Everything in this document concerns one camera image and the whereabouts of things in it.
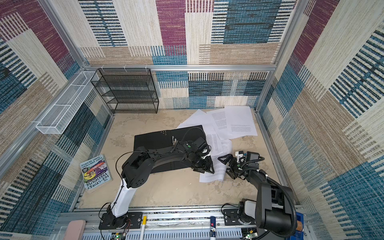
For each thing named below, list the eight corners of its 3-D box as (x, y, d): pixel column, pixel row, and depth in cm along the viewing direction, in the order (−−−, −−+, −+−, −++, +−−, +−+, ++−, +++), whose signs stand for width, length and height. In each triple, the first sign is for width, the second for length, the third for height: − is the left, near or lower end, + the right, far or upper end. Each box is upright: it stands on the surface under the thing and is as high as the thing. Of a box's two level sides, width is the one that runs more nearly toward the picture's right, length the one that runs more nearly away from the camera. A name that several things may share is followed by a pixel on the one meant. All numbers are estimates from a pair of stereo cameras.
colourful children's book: (88, 193, 83) (86, 191, 81) (82, 165, 93) (80, 163, 91) (112, 179, 87) (111, 178, 86) (104, 154, 98) (102, 152, 96)
